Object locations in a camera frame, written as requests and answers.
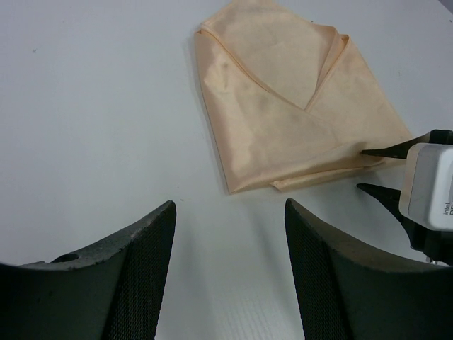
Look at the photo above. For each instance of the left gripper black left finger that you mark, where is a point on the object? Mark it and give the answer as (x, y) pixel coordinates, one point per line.
(111, 289)

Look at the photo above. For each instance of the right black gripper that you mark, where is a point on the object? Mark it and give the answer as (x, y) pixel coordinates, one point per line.
(437, 245)

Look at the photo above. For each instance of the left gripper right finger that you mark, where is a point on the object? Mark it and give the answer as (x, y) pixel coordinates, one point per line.
(347, 289)

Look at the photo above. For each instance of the peach cloth napkin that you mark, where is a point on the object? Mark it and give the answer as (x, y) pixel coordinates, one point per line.
(292, 103)

